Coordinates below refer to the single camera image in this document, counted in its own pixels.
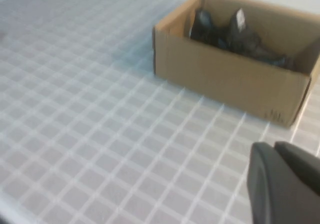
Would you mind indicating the brown cardboard shoe box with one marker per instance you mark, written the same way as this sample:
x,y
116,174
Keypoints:
x,y
212,78

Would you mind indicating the black knit sneaker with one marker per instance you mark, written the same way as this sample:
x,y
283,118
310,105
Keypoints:
x,y
277,59

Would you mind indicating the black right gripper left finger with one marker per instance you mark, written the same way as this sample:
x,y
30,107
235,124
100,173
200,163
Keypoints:
x,y
265,189

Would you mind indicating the black sneaker with white tongue tag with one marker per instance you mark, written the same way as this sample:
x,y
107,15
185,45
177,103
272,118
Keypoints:
x,y
240,31

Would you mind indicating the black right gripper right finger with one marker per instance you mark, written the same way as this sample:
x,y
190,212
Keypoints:
x,y
305,166

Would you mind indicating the grey checkered tablecloth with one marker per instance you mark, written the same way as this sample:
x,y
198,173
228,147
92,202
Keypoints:
x,y
100,133

